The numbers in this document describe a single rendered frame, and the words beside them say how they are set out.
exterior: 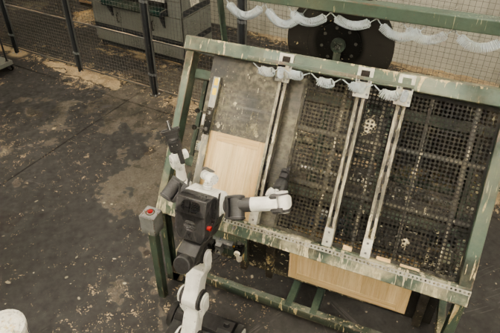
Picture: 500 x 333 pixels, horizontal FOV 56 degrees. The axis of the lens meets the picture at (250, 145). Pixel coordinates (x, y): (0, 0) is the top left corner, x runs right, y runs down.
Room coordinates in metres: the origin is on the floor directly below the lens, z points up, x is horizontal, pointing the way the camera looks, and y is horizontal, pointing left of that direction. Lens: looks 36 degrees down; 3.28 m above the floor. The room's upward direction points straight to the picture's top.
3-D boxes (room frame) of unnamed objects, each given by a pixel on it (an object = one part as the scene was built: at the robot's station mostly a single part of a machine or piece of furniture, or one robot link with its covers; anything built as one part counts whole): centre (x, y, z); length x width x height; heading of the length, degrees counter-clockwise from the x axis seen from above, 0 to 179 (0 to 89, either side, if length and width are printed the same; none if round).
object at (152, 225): (2.45, 0.70, 0.84); 0.12 x 0.12 x 0.18; 68
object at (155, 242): (2.45, 0.70, 0.38); 0.06 x 0.06 x 0.75; 68
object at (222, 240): (2.35, 0.27, 0.69); 0.50 x 0.14 x 0.24; 68
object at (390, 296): (2.28, -0.73, 0.53); 0.90 x 0.02 x 0.55; 68
